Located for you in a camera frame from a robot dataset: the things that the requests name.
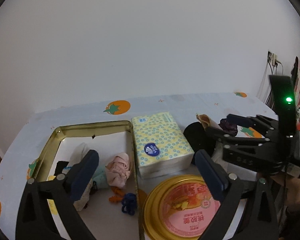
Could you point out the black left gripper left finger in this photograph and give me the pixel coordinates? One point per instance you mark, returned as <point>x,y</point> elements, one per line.
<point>81,174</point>

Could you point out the yellow patterned tissue pack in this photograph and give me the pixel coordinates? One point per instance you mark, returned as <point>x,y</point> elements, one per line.
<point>161,147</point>

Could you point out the black fuzzy sock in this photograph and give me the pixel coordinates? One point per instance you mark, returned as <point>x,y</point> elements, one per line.
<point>198,139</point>

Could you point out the mint green soft cloth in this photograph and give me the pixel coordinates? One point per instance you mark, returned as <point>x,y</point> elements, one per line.
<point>99,178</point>

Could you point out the pink knotted cloth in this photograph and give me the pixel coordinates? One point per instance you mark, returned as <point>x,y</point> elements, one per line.
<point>118,170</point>

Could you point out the yellow sock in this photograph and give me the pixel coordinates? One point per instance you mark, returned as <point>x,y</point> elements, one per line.
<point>51,202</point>

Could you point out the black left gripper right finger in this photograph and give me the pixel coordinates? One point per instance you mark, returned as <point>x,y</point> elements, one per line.
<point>213,174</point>

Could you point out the person's right hand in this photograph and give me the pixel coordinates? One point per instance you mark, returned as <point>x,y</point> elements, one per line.
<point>293,190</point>

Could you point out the gold rectangular tin tray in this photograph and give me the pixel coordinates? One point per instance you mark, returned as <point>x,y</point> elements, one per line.
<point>65,189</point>

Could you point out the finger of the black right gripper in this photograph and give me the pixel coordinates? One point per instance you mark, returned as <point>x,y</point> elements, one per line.
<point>222,136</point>
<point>249,121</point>

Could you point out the white wall socket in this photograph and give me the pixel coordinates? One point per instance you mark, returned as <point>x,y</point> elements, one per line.
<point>272,59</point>

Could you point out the round gold pink tin lid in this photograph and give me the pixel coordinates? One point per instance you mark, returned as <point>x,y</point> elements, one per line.
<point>180,207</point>

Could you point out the white sock blue stripe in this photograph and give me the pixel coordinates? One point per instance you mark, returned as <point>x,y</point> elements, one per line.
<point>78,154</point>

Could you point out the beige stocking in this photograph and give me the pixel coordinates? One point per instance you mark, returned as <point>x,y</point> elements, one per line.
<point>206,121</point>

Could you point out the white waffle towel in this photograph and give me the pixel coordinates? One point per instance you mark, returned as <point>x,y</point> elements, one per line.
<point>81,203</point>

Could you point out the dark purple scrunchie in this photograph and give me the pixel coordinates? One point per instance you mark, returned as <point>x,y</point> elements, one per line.
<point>228,127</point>

